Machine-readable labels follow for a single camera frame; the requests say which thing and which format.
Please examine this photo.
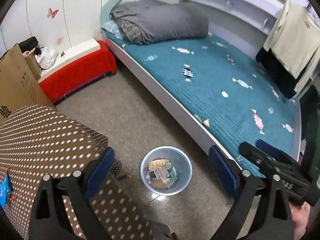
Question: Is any blue snack wrapper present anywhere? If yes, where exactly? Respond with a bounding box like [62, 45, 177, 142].
[0, 168, 17, 210]

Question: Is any trash in bin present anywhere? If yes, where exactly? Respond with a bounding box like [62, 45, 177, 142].
[148, 159, 178, 190]

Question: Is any light blue trash bin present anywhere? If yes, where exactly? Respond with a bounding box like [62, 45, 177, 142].
[140, 146, 193, 196]

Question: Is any person's right hand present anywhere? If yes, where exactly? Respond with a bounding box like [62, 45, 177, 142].
[289, 202, 311, 240]

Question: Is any teal bed mattress cover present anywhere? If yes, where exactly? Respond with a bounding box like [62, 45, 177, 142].
[103, 28, 299, 178]

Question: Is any large cardboard box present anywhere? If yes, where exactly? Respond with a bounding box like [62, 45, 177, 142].
[0, 44, 54, 123]

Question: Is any red covered bench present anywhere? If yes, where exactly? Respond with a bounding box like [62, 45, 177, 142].
[40, 41, 117, 103]

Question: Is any white plastic bag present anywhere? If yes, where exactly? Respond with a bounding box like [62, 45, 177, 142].
[35, 47, 58, 70]

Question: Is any cream hanging shirt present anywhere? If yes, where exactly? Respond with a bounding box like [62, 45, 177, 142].
[263, 0, 319, 93]

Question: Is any blue checked pillow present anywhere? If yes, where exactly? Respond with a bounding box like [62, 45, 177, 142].
[103, 20, 125, 40]

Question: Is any grey folded quilt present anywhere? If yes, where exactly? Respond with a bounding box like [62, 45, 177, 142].
[111, 0, 209, 45]

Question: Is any teal bunk bed frame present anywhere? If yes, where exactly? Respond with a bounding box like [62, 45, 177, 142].
[99, 0, 303, 170]

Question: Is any pink butterfly wall sticker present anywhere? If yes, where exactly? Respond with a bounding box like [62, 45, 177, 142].
[47, 8, 59, 18]

